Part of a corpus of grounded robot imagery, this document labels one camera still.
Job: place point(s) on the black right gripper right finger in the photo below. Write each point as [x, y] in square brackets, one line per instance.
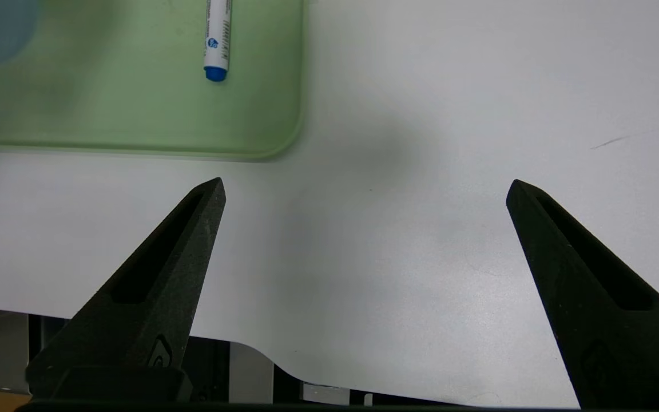
[604, 332]

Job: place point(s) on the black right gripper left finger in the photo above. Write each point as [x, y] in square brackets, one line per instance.
[152, 297]

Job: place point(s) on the light green plastic tray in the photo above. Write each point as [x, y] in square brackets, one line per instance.
[135, 103]

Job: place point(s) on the blue capped whiteboard marker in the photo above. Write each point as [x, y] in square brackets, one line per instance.
[218, 40]

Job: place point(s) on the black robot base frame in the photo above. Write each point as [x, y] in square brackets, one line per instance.
[209, 366]

